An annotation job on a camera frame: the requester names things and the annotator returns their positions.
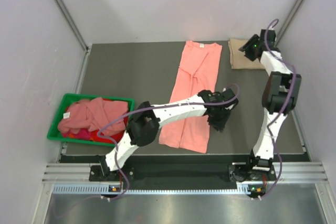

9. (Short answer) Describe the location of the salmon pink t shirt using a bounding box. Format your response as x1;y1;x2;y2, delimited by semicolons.
159;41;222;153

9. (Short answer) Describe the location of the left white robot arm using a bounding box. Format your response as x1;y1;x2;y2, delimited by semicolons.
97;88;238;180

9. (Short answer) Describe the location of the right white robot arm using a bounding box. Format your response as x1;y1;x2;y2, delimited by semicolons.
239;29;302;180

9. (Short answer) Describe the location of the folded beige t shirt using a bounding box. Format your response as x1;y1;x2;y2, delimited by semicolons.
228;38;265;70

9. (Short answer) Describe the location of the red shirt in bin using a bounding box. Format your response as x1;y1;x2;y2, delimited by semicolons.
62;118;128;143

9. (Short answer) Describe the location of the dusty pink shirt in bin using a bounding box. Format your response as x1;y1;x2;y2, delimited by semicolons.
57;97;129;134

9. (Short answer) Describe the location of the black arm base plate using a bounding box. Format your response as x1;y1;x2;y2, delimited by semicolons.
89;163;275;190

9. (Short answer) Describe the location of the aluminium frame rail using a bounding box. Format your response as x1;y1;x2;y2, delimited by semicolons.
43;162;328;184

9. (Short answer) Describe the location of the slotted grey cable duct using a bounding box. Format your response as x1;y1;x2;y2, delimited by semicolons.
52;184;251;195

